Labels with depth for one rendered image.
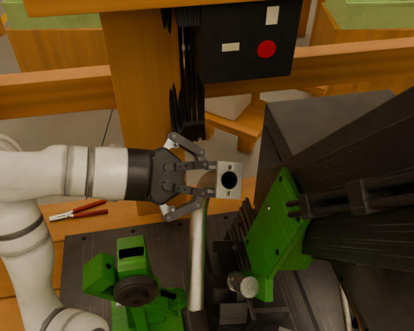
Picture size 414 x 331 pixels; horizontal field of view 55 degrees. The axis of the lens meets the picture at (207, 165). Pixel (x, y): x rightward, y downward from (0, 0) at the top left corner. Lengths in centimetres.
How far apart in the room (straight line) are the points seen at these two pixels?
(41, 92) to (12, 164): 46
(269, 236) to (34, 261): 38
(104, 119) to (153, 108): 211
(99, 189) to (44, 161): 8
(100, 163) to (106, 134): 229
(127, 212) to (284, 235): 58
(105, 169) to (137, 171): 4
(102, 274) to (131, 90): 37
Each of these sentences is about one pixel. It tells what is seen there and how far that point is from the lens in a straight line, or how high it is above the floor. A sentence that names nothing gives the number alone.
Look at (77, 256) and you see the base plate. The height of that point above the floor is 90.
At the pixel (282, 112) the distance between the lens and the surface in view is 86.
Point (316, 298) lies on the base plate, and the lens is 98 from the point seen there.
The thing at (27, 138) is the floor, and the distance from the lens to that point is 297.
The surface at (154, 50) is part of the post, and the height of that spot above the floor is 137.
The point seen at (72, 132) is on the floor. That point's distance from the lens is 291.
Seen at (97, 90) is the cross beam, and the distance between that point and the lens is 95.
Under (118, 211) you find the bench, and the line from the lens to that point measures 114.
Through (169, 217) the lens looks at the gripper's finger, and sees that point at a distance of 58.
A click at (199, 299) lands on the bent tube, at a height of 110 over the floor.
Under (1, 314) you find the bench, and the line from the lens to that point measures 106.
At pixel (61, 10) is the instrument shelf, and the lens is 65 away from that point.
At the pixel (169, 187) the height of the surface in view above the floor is 133.
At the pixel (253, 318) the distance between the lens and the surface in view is 85.
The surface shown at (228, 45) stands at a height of 142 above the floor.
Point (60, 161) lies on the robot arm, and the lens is 54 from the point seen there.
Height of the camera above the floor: 174
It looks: 44 degrees down
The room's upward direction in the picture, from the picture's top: straight up
